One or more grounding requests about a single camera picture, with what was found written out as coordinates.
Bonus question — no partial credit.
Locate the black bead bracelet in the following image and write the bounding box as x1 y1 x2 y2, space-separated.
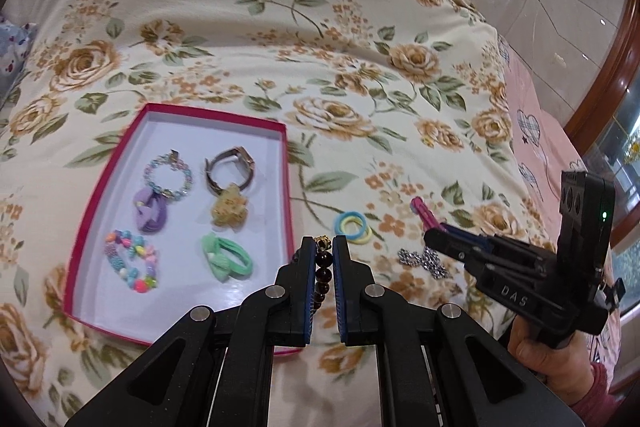
309 235 335 323

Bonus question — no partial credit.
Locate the blue hair tie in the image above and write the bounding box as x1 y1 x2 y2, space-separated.
333 209 366 238

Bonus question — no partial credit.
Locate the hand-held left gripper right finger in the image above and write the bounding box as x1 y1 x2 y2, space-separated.
332 234 586 427

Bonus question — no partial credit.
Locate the floral rose blanket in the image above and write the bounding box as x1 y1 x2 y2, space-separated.
0 0 621 427

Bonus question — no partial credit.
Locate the person's right hand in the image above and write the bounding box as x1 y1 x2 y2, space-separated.
507 319 608 390

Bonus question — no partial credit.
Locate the colorful chunky bead bracelet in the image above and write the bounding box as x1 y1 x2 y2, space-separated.
103 229 161 293

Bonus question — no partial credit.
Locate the pink hair clip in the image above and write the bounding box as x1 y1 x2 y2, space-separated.
410 197 443 230

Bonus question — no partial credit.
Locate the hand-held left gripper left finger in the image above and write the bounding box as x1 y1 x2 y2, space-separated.
65 235 317 427

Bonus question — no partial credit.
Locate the person's right forearm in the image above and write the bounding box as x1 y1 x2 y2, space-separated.
570 359 623 427

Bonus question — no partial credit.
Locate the brown strap watch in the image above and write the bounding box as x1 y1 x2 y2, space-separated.
203 147 256 196

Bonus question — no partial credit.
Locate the purple hair tie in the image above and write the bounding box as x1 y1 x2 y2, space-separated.
131 187 173 235

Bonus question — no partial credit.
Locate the silver chain bracelet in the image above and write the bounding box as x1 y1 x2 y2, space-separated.
397 247 448 280

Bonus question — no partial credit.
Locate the blue bear print pillow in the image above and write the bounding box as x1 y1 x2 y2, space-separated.
0 14 38 92

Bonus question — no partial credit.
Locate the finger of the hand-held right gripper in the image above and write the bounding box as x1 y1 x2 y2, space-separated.
440 223 503 254
424 229 493 272

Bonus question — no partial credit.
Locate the wooden glass cabinet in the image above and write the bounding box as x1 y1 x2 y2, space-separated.
562 0 640 258

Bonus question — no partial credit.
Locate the pink heart print sheet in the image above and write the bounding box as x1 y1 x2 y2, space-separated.
497 32 640 408

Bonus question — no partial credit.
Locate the red shallow box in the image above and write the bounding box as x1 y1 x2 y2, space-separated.
62 103 296 360

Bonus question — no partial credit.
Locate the pastel bead bracelet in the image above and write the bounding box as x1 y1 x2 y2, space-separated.
144 150 193 202

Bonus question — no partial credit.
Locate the gold flower hair clip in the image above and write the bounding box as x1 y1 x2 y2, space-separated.
210 184 251 230

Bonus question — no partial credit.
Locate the yellow hair tie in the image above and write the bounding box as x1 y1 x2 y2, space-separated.
342 217 373 244

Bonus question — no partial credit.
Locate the green bow hair tie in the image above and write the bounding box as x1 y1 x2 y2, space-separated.
201 232 255 283

